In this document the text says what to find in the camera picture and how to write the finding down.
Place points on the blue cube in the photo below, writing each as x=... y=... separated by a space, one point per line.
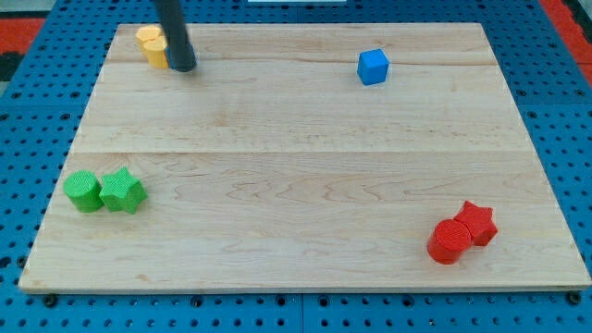
x=373 y=67

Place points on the blue triangle block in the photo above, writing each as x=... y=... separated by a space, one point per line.
x=168 y=57

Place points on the light wooden board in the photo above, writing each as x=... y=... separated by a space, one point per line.
x=272 y=168

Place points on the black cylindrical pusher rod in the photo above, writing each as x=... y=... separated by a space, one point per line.
x=173 y=23

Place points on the red cylinder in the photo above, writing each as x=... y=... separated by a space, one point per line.
x=448 y=241

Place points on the green star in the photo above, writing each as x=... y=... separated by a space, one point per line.
x=122 y=192

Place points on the yellow block front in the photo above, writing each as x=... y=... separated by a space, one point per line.
x=156 y=52

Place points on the yellow block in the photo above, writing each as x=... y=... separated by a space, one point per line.
x=156 y=52
x=146 y=34

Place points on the red star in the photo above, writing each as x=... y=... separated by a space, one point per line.
x=479 y=221

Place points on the yellow block rear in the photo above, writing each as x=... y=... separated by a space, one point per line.
x=146 y=34

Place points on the green cylinder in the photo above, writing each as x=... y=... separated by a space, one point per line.
x=83 y=190

